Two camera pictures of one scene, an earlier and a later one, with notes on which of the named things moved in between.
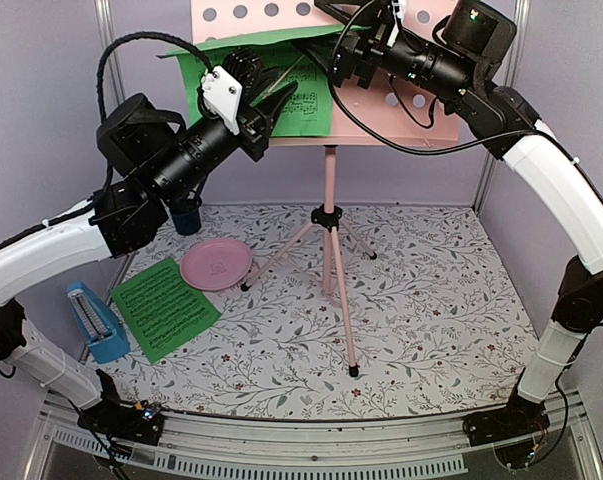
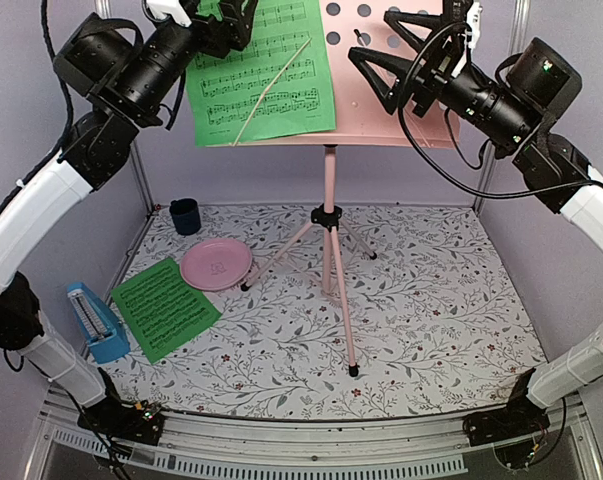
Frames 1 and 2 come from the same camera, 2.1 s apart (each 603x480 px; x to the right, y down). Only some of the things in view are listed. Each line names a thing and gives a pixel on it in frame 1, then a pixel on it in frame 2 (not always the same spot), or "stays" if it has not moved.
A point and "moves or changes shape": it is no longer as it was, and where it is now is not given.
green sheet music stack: x=163 y=310 stays
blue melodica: x=103 y=334 stays
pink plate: x=215 y=264 stays
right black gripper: x=365 y=47 -> x=434 y=70
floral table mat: x=340 y=311 stays
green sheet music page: x=307 y=109 moves or changes shape
